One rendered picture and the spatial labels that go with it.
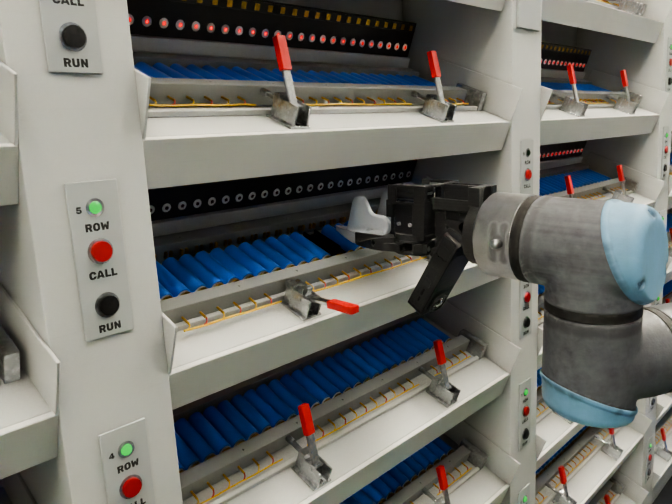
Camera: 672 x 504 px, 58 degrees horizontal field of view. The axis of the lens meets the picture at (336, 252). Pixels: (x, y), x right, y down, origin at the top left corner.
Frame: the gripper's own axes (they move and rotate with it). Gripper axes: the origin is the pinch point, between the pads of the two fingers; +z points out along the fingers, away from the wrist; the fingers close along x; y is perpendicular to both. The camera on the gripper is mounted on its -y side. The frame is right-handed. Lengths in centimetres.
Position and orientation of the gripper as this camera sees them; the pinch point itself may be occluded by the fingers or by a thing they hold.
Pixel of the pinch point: (353, 231)
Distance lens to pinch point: 80.1
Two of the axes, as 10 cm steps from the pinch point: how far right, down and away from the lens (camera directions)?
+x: -6.9, 1.8, -7.0
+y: -0.3, -9.7, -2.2
